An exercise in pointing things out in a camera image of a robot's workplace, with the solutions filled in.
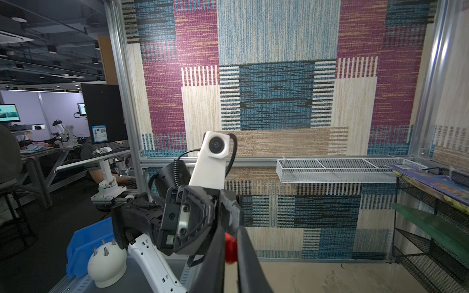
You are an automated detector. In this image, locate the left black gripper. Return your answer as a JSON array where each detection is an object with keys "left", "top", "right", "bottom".
[{"left": 160, "top": 186, "right": 242, "bottom": 256}]

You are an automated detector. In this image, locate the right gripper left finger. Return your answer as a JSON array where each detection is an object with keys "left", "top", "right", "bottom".
[{"left": 189, "top": 227, "right": 226, "bottom": 293}]

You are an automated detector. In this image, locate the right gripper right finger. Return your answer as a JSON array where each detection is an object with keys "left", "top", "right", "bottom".
[{"left": 236, "top": 226, "right": 273, "bottom": 293}]

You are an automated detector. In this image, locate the red screw protection sleeve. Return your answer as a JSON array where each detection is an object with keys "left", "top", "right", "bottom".
[{"left": 225, "top": 233, "right": 238, "bottom": 264}]

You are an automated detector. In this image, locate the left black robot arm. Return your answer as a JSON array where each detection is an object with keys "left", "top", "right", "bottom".
[{"left": 111, "top": 131, "right": 243, "bottom": 293}]

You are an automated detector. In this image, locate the blue plastic bin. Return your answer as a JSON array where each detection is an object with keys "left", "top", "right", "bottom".
[{"left": 66, "top": 218, "right": 114, "bottom": 279}]

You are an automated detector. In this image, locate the black monitor back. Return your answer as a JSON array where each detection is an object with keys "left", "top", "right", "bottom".
[{"left": 81, "top": 84, "right": 128, "bottom": 144}]

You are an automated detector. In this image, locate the green board on shelf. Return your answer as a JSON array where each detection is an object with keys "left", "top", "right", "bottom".
[{"left": 392, "top": 203, "right": 469, "bottom": 262}]

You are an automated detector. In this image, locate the colourful book on shelf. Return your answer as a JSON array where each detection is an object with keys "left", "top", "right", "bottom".
[{"left": 389, "top": 164, "right": 469, "bottom": 214}]

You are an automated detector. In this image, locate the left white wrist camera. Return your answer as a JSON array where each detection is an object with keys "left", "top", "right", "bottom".
[{"left": 189, "top": 131, "right": 230, "bottom": 190}]

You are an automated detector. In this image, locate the white mesh wall basket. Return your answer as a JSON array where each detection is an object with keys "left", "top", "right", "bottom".
[{"left": 276, "top": 157, "right": 426, "bottom": 184}]

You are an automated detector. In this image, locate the black wire shelf rack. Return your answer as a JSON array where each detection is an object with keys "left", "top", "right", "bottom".
[{"left": 392, "top": 164, "right": 469, "bottom": 293}]

